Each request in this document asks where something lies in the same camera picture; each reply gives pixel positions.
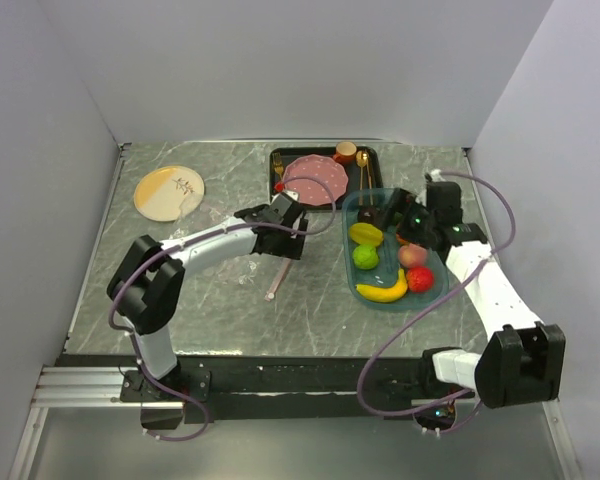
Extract blue transparent plastic tray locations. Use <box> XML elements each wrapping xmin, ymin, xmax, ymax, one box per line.
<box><xmin>341</xmin><ymin>188</ymin><xmax>449</xmax><ymax>312</ymax></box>

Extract orange cup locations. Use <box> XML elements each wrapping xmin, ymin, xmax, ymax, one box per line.
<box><xmin>332</xmin><ymin>141</ymin><xmax>358</xmax><ymax>166</ymax></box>

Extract yellow starfruit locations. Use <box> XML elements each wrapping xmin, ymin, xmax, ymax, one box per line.
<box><xmin>348</xmin><ymin>222</ymin><xmax>384</xmax><ymax>247</ymax></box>

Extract yellow white floral plate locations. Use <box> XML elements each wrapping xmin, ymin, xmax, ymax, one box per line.
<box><xmin>133</xmin><ymin>166</ymin><xmax>205</xmax><ymax>222</ymax></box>

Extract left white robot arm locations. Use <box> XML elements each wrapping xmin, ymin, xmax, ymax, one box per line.
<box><xmin>106</xmin><ymin>192</ymin><xmax>308</xmax><ymax>402</ymax></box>

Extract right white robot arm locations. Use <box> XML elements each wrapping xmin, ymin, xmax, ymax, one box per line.
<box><xmin>377</xmin><ymin>180</ymin><xmax>566</xmax><ymax>409</ymax></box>

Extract pink peach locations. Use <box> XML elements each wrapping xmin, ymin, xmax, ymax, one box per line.
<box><xmin>398</xmin><ymin>244</ymin><xmax>428</xmax><ymax>269</ymax></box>

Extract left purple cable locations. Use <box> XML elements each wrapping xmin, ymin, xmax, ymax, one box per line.
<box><xmin>107</xmin><ymin>175</ymin><xmax>338</xmax><ymax>442</ymax></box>

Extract pink dotted plate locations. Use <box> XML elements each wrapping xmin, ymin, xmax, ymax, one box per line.
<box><xmin>283</xmin><ymin>154</ymin><xmax>349</xmax><ymax>207</ymax></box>

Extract red cracked fruit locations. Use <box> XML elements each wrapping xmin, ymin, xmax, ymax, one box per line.
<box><xmin>406</xmin><ymin>266</ymin><xmax>435</xmax><ymax>293</ymax></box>

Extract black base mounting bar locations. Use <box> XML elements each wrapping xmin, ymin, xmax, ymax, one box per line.
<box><xmin>55</xmin><ymin>354</ymin><xmax>474</xmax><ymax>431</ymax></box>

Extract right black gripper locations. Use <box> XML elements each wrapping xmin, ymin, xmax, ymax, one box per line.
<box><xmin>373</xmin><ymin>189</ymin><xmax>436</xmax><ymax>251</ymax></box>

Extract green lime fruit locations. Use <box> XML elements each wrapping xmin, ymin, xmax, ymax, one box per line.
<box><xmin>352</xmin><ymin>244</ymin><xmax>380</xmax><ymax>270</ymax></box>

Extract clear zip top bag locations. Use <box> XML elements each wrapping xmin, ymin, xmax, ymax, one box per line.
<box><xmin>163</xmin><ymin>190</ymin><xmax>307</xmax><ymax>301</ymax></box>

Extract dark purple passion fruit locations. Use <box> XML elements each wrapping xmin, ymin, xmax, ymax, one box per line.
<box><xmin>357</xmin><ymin>206</ymin><xmax>378</xmax><ymax>225</ymax></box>

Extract gold chopsticks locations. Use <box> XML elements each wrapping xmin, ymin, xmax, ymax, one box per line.
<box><xmin>361</xmin><ymin>151</ymin><xmax>374</xmax><ymax>189</ymax></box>

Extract yellow banana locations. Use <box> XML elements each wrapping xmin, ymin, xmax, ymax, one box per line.
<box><xmin>355</xmin><ymin>269</ymin><xmax>409</xmax><ymax>304</ymax></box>

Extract gold spoon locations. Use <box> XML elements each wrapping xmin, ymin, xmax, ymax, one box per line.
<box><xmin>356</xmin><ymin>150</ymin><xmax>369</xmax><ymax>191</ymax></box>

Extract gold fork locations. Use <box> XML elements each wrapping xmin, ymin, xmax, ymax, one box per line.
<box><xmin>272</xmin><ymin>152</ymin><xmax>285</xmax><ymax>183</ymax></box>

